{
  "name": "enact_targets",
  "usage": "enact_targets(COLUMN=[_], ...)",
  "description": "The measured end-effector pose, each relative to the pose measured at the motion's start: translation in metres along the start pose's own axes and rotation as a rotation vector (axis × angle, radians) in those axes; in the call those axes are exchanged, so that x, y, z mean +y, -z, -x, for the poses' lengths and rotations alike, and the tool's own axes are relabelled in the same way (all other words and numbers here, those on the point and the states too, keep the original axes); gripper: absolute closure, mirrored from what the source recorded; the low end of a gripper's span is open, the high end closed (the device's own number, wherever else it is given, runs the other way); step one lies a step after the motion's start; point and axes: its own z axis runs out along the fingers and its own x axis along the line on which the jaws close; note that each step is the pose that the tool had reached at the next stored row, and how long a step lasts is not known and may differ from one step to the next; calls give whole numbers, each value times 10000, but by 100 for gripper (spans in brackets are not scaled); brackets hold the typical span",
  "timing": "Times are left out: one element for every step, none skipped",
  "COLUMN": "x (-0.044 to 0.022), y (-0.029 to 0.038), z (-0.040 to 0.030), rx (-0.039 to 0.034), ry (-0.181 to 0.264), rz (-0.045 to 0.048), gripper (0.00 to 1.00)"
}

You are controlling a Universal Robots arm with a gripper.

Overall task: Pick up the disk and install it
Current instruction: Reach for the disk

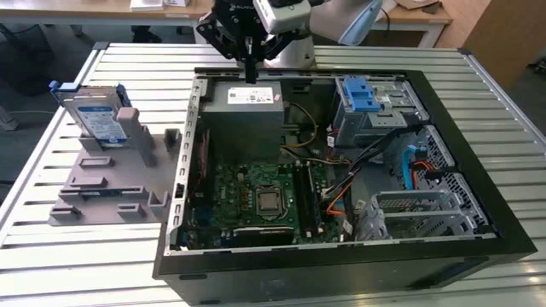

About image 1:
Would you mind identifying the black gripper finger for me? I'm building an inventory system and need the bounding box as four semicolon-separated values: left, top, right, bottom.
195;12;254;84
252;28;300;84

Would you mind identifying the hard disk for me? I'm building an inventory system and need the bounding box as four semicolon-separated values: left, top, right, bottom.
48;81;131;148

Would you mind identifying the blue data wire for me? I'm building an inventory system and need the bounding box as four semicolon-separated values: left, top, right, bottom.
401;143;427;193

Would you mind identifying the black chair base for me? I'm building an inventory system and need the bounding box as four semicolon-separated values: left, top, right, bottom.
130;25;164;44

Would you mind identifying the grey power supply unit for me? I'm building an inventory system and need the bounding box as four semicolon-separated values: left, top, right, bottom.
200;80;286;164

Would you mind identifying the blue plastic drive latch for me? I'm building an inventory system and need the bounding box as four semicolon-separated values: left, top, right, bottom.
345;78;383;113

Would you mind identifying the metal drive cage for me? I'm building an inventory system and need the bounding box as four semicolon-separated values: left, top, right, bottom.
333;76;430;148

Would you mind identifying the green motherboard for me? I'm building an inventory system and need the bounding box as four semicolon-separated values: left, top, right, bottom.
187;161;355;249

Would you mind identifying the silver CPU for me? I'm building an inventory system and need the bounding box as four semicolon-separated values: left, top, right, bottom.
255;188;283;212

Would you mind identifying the brown cardboard piece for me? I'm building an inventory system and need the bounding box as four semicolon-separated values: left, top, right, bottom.
394;0;441;15

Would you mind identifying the black RAM stick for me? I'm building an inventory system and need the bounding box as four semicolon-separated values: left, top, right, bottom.
306;162;325;235

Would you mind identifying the black waste bin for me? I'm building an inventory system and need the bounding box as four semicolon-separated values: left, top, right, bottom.
0;24;56;97

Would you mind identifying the grey parts rack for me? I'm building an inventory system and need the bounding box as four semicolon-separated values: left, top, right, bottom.
47;107;184;226

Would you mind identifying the black graphics card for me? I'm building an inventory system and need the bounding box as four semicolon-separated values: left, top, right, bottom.
230;225;295;247

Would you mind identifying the RAM stick with blue label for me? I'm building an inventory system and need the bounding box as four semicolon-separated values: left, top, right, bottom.
79;189;124;197

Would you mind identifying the white metal foot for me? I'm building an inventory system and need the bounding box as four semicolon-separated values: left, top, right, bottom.
0;105;20;132

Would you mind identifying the black PC case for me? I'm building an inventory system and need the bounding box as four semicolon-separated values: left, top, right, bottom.
152;67;538;305

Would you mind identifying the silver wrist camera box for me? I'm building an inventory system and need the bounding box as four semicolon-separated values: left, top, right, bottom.
252;0;314;35

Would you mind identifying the yellow wire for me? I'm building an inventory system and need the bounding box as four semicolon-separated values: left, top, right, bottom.
280;102;319;150

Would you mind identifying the wooden desk white frame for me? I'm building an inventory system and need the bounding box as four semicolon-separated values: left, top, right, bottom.
0;0;453;49

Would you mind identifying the black cable bundle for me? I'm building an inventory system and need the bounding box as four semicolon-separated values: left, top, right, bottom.
326;125;423;196

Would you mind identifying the orange wire loop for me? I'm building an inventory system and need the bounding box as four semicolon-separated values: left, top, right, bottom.
326;191;349;221

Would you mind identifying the orange power wire black plug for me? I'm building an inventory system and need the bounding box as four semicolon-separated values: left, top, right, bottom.
407;161;455;180

